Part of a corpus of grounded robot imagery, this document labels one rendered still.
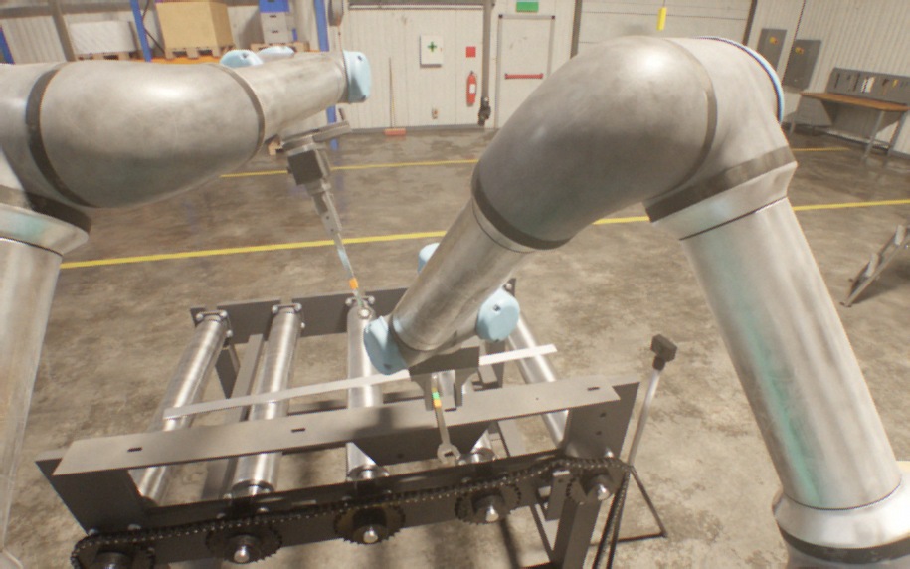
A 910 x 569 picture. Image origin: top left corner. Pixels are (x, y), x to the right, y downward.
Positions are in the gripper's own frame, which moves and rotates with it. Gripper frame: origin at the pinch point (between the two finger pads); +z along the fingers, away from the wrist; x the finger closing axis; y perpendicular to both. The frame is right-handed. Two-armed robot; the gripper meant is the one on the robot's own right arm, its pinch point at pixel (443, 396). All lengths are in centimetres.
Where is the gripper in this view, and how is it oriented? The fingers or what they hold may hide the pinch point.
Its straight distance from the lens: 91.1
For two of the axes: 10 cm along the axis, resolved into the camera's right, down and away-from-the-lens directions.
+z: 0.0, 8.7, 4.9
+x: 9.8, -0.9, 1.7
